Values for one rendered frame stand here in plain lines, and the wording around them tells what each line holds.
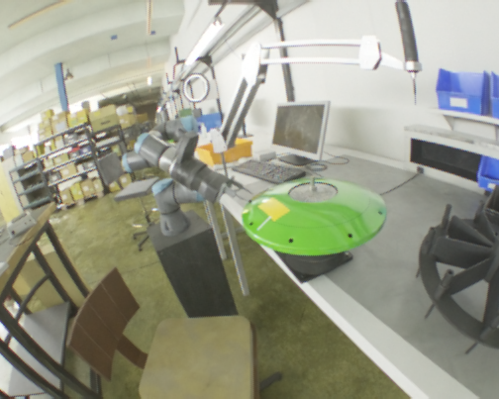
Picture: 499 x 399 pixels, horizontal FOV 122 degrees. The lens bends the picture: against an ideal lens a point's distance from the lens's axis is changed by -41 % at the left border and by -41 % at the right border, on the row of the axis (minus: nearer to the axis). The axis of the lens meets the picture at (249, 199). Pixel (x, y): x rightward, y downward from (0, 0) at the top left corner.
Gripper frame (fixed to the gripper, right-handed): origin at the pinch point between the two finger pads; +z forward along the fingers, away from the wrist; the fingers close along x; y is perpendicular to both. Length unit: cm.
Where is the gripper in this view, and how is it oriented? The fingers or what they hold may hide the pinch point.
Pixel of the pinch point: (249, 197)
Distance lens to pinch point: 53.1
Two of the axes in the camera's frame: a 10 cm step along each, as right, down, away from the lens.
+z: 8.6, 5.1, -0.6
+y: -4.0, 7.4, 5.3
